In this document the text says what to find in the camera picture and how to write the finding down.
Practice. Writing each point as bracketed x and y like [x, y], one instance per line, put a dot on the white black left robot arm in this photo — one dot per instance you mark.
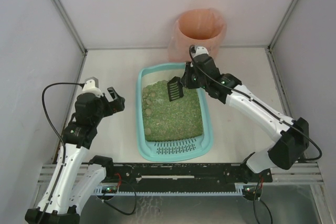
[64, 199]

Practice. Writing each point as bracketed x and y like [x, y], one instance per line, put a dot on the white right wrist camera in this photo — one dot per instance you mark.
[199, 50]

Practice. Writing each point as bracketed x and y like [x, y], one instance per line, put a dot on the light blue cable duct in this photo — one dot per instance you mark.
[225, 190]

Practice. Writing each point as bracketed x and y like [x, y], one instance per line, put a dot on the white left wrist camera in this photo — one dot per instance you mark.
[91, 85]

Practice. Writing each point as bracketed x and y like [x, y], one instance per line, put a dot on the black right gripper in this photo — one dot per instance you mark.
[187, 76]

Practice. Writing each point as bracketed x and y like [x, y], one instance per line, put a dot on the green cat litter pellets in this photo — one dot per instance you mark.
[171, 121]

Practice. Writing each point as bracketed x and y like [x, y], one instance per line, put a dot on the orange lined waste bin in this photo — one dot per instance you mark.
[199, 27]

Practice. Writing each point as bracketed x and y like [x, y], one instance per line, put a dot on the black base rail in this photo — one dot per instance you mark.
[186, 175]

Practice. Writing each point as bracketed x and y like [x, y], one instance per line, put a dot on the black litter scoop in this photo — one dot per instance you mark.
[175, 89]

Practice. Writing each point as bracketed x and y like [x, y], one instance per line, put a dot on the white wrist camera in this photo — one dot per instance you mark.
[91, 85]
[199, 50]

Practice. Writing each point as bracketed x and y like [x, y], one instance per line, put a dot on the teal litter box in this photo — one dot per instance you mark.
[170, 151]

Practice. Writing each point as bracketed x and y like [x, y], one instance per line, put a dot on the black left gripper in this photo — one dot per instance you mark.
[109, 103]

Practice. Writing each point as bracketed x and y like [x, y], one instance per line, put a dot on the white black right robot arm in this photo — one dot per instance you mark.
[290, 136]

